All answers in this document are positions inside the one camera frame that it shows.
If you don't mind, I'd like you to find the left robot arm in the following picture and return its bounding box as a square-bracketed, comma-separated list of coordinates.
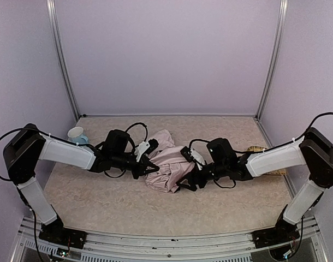
[0, 123, 159, 226]

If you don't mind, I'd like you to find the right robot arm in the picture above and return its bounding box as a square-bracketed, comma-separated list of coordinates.
[176, 127, 333, 225]

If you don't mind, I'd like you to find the light blue enamel mug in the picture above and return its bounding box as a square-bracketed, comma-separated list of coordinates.
[67, 126, 89, 144]

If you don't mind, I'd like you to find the woven bamboo tray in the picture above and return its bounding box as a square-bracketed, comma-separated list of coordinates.
[247, 146, 288, 176]

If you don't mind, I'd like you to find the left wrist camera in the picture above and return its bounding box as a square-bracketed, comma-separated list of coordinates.
[134, 139, 159, 162]

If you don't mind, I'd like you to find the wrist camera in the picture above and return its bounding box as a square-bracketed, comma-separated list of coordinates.
[134, 139, 159, 162]
[180, 146, 206, 170]

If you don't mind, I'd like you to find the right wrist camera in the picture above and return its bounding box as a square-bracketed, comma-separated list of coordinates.
[180, 146, 206, 170]

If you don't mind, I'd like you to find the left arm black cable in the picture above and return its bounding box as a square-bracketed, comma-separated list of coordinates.
[125, 122, 150, 142]

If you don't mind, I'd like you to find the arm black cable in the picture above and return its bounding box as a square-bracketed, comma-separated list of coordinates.
[292, 111, 333, 142]
[125, 122, 150, 142]

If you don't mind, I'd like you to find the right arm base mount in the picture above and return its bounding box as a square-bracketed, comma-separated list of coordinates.
[252, 224, 300, 248]

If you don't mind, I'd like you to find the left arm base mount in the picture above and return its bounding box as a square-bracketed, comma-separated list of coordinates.
[39, 224, 87, 249]

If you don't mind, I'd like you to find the aluminium front rail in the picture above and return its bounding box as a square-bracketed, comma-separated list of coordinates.
[10, 215, 328, 262]

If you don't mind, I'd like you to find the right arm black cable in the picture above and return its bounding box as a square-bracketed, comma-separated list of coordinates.
[292, 111, 333, 142]

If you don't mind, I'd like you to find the left aluminium frame post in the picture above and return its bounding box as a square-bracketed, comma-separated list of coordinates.
[46, 0, 81, 121]

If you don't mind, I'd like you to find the aluminium frame post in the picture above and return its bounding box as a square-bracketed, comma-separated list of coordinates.
[46, 0, 81, 121]
[255, 0, 288, 122]

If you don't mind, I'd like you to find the right aluminium frame post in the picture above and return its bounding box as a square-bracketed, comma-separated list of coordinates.
[255, 0, 288, 122]

